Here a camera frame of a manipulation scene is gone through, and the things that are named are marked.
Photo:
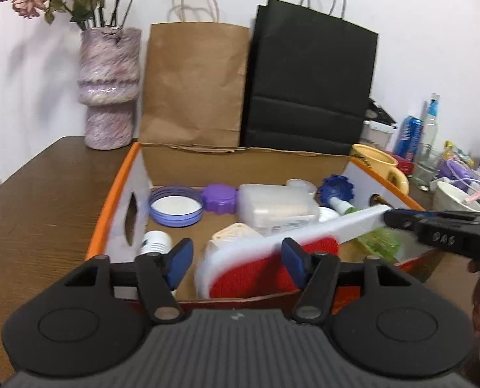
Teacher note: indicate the blue drink can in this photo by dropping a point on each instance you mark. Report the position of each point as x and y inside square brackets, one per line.
[409, 137]

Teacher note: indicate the purple plastic item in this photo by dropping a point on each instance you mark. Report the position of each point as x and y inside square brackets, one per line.
[456, 169]

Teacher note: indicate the green spray bottle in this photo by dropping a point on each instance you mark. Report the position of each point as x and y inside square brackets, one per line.
[379, 242]

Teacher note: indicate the blue scalloped cap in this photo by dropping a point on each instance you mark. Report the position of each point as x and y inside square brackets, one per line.
[337, 188]

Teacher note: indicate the pink mottled vase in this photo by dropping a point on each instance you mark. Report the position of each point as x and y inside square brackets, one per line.
[108, 89]

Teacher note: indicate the clear glass bottle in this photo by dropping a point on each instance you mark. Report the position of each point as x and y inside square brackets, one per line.
[428, 145]

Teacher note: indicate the brown paper bag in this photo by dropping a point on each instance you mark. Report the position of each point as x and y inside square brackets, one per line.
[195, 85]

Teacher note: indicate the clear plastic swab box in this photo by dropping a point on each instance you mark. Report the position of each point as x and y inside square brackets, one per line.
[276, 208]

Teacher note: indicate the clear food container black lid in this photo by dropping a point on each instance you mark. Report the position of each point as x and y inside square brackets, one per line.
[377, 127]

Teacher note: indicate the red flat box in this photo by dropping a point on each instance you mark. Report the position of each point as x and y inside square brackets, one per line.
[405, 165]

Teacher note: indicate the small white bottle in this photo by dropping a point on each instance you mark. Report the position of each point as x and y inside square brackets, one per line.
[155, 241]

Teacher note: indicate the black paper bag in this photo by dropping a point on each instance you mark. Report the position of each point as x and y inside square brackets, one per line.
[308, 76]

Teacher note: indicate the red and orange cardboard box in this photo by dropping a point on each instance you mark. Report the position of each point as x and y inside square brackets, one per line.
[207, 165]

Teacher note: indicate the colourful snack packet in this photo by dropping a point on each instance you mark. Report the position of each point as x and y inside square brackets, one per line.
[458, 154]

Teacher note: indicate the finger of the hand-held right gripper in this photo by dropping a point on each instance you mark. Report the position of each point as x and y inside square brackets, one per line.
[401, 220]

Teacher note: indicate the yellow mug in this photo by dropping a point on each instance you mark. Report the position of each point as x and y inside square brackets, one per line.
[379, 161]

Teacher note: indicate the white bowl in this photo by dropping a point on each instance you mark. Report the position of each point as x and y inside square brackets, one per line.
[452, 198]

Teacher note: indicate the purple scalloped cap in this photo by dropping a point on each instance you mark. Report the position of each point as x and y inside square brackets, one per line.
[219, 199]

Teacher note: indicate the small white jar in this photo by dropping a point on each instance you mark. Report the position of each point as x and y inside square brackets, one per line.
[301, 186]

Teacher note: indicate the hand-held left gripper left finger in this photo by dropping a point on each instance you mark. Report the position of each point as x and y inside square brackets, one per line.
[180, 262]

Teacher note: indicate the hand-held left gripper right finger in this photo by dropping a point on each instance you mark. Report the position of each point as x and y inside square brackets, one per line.
[294, 259]

